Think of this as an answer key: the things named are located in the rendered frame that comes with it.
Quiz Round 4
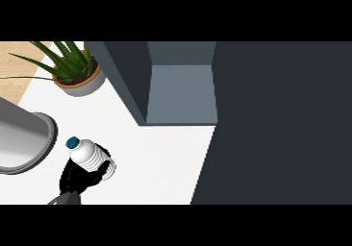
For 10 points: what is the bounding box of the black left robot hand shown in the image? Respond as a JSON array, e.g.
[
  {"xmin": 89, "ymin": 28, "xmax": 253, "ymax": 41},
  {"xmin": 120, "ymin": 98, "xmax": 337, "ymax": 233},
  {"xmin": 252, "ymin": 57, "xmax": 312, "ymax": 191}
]
[{"xmin": 58, "ymin": 143, "xmax": 112, "ymax": 196}]

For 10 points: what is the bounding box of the white water bottle blue cap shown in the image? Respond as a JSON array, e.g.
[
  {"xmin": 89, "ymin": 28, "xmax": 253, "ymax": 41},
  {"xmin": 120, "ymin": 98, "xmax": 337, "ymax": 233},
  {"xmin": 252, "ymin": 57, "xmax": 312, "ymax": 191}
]
[{"xmin": 65, "ymin": 135, "xmax": 118, "ymax": 182}]

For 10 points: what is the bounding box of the dark grey cabinet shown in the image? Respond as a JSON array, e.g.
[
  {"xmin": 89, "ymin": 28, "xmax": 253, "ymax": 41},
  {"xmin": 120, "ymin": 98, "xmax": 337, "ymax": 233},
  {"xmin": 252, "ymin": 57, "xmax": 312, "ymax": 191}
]
[{"xmin": 84, "ymin": 41, "xmax": 219, "ymax": 127}]

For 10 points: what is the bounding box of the dark grey cabinet door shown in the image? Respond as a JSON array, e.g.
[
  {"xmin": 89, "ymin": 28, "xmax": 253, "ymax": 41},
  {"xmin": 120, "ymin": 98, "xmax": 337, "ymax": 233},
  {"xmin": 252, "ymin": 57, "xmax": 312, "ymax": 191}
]
[{"xmin": 191, "ymin": 41, "xmax": 352, "ymax": 206}]

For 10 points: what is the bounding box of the grey cylindrical container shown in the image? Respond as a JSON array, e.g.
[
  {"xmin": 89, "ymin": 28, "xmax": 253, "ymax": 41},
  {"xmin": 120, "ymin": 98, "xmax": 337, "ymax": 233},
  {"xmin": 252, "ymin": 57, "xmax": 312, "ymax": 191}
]
[{"xmin": 0, "ymin": 94, "xmax": 59, "ymax": 176}]

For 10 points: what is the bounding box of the green potted plant grey pot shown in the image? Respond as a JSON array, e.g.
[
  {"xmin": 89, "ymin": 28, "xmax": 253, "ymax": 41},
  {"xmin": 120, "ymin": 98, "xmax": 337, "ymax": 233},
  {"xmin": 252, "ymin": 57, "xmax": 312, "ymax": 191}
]
[{"xmin": 0, "ymin": 41, "xmax": 108, "ymax": 98}]

